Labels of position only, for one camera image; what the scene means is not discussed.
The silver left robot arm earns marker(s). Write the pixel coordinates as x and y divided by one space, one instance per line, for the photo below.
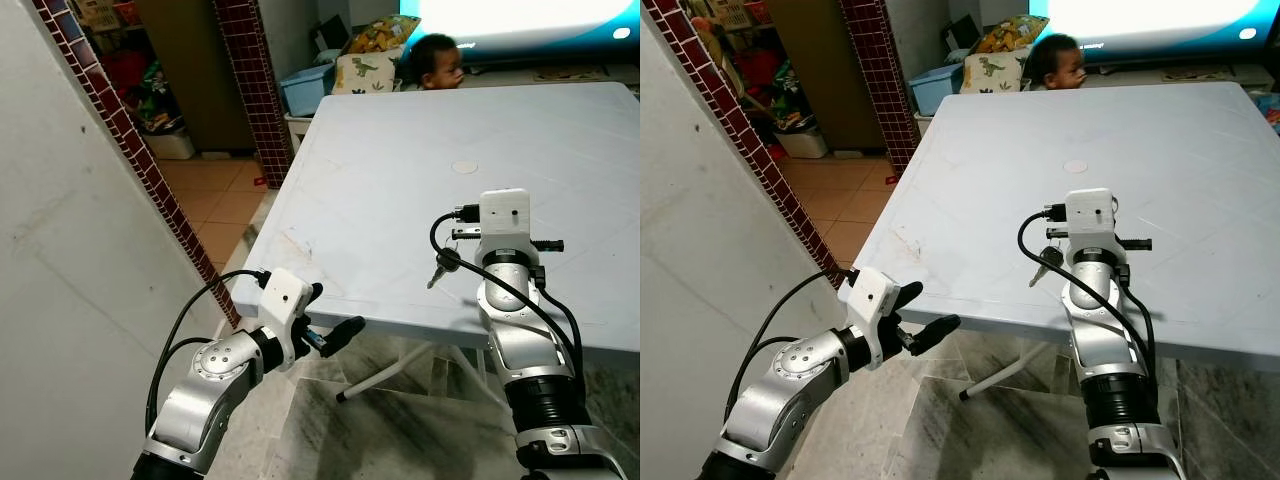
790 385
205 390

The round white table cap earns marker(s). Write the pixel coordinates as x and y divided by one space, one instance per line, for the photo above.
1076 166
465 167

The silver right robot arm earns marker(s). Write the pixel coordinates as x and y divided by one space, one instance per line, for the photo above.
515 345
1100 345

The white metal table leg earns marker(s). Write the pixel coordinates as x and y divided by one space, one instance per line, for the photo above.
1010 372
385 375

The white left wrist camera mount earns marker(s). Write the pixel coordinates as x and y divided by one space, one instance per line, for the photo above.
285 295
870 295

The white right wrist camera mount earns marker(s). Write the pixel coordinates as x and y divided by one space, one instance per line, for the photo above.
505 215
1090 215

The yellow patterned cushion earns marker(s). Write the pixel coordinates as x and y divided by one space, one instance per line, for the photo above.
380 35
1010 33

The blue plastic storage bin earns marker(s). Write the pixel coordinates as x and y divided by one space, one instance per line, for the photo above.
935 90
305 92

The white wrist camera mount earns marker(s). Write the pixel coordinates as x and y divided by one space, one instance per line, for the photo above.
285 295
505 215
1090 215
870 295

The white storage box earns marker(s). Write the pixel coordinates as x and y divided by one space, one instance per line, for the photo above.
172 146
803 145

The dinosaur print pillow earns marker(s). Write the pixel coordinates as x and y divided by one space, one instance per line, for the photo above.
362 72
990 70

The brown wooden door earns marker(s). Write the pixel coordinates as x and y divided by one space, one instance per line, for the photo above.
830 70
190 70

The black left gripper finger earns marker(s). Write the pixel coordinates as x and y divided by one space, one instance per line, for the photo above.
937 334
345 333
909 296
315 296

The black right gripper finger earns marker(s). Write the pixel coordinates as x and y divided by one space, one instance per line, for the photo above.
1054 233
1139 243
552 245
467 233

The red brick tile column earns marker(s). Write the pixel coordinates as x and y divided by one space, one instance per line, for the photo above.
878 80
250 90

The bright television screen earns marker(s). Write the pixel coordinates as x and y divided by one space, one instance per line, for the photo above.
1150 20
520 20

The pale blue plastic table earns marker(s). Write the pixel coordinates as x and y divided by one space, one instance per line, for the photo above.
400 200
1200 180

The small child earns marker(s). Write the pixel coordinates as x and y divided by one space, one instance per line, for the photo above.
435 62
1055 60

